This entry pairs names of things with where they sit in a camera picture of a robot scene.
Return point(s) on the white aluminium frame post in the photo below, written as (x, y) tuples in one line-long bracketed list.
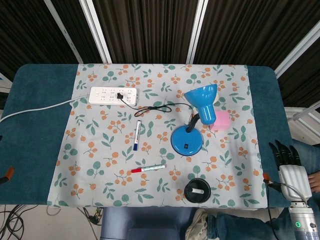
[(295, 53), (197, 30), (63, 32), (96, 30)]

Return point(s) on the black mesh pen holder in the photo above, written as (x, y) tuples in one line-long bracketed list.
[(190, 197)]

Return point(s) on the blue desk lamp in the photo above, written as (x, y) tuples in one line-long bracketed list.
[(186, 140)]

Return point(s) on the pink foam cube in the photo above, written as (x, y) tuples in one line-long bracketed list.
[(222, 121)]

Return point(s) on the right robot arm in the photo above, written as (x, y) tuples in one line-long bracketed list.
[(301, 220)]

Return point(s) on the person leg in jeans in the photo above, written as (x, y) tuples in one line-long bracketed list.
[(237, 225), (310, 155)]

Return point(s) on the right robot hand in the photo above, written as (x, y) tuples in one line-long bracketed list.
[(295, 180)]

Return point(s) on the teal table cover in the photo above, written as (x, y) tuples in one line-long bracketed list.
[(32, 125)]

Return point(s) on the black corrugated panel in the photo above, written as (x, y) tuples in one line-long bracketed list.
[(250, 30), (25, 30), (150, 30), (75, 20)]

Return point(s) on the low white aluminium frame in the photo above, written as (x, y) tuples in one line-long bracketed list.
[(300, 117)]

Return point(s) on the blue cap whiteboard marker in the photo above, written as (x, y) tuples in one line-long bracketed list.
[(137, 135)]

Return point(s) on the orange spring clamp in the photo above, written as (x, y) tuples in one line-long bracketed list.
[(10, 172), (267, 178)]

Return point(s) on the white sneaker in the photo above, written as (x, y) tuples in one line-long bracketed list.
[(197, 225)]

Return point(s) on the red cap whiteboard marker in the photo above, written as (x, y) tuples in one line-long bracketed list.
[(150, 168)]

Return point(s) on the white power strip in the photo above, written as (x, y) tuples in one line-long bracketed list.
[(100, 96)]

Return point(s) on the floral print tablecloth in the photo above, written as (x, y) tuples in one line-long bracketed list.
[(112, 150)]

